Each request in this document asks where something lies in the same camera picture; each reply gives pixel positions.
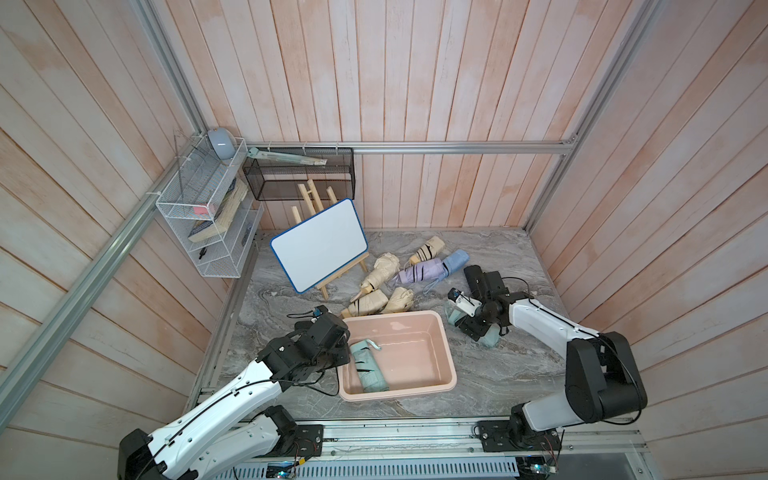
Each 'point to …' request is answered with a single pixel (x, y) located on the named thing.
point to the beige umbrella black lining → (400, 300)
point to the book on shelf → (207, 229)
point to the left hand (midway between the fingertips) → (343, 355)
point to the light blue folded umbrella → (458, 259)
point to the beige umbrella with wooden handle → (385, 266)
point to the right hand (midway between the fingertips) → (473, 314)
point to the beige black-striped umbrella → (369, 303)
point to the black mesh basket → (282, 181)
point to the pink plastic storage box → (415, 357)
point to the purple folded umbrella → (423, 271)
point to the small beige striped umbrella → (428, 251)
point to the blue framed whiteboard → (312, 249)
